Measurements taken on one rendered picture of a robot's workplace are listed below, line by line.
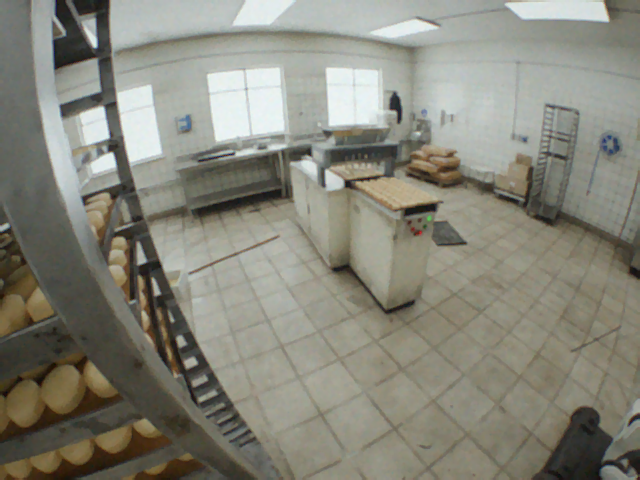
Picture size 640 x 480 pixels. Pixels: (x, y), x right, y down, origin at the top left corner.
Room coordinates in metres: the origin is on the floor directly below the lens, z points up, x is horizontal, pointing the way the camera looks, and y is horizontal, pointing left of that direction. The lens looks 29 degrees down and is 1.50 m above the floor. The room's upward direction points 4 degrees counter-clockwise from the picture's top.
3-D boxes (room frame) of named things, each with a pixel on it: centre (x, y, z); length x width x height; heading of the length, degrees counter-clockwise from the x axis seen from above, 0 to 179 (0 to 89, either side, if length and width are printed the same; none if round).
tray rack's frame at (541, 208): (3.07, -3.74, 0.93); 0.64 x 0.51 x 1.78; 119
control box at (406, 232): (1.46, -0.63, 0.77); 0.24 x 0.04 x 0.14; 108
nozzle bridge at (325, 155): (2.29, -0.37, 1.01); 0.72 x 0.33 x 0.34; 108
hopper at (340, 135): (2.29, -0.37, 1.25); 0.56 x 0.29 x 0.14; 108
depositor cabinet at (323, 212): (2.74, -0.23, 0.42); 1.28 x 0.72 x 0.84; 18
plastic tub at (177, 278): (1.89, 1.47, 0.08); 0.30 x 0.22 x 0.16; 12
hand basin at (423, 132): (6.07, -2.54, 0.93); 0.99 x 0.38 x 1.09; 26
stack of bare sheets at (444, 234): (2.72, -1.54, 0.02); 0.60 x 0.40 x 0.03; 179
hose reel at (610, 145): (2.51, -4.41, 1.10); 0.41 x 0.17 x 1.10; 26
